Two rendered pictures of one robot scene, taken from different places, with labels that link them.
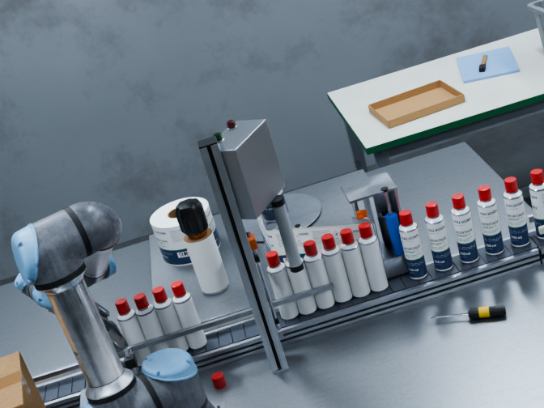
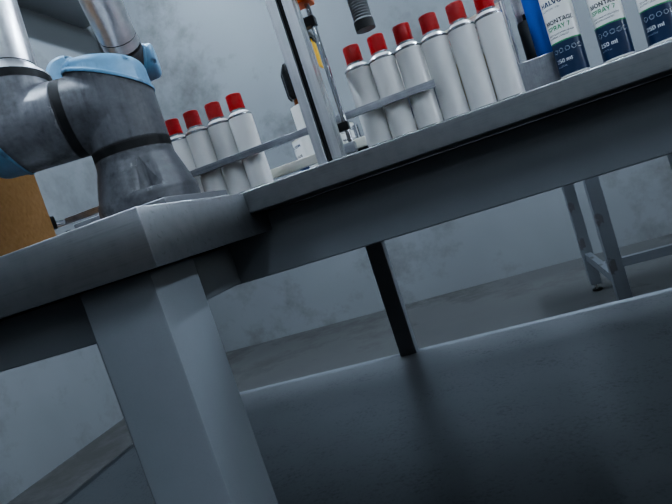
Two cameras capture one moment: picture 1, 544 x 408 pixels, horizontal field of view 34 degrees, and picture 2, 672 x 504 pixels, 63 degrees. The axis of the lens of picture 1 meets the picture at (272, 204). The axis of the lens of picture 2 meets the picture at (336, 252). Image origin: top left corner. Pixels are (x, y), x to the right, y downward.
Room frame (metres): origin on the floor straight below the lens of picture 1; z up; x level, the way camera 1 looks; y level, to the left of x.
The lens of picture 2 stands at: (1.02, -0.15, 0.79)
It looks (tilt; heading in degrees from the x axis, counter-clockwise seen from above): 4 degrees down; 18
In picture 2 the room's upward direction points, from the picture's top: 18 degrees counter-clockwise
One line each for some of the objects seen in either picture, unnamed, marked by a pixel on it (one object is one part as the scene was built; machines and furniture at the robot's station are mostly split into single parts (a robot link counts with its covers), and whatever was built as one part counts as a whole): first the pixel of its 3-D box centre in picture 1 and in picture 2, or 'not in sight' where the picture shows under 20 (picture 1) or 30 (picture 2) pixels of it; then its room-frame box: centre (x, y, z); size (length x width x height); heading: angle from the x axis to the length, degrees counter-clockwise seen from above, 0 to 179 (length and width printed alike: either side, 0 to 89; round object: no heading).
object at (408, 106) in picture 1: (415, 103); not in sight; (3.52, -0.70, 0.82); 0.34 x 0.24 x 0.04; 97
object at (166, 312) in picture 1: (169, 320); (227, 150); (2.12, 0.36, 0.98); 0.05 x 0.05 x 0.20
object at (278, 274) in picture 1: (281, 285); (366, 96); (2.13, 0.04, 0.98); 0.05 x 0.05 x 0.20
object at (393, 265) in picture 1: (378, 227); (515, 32); (2.23, -0.27, 1.01); 0.14 x 0.13 x 0.26; 92
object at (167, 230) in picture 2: not in sight; (75, 281); (1.75, 0.52, 0.81); 0.90 x 0.90 x 0.04; 2
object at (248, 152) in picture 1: (244, 169); not in sight; (2.04, 0.04, 1.38); 0.17 x 0.10 x 0.19; 147
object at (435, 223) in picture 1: (437, 236); (604, 5); (2.14, -0.41, 0.98); 0.05 x 0.05 x 0.20
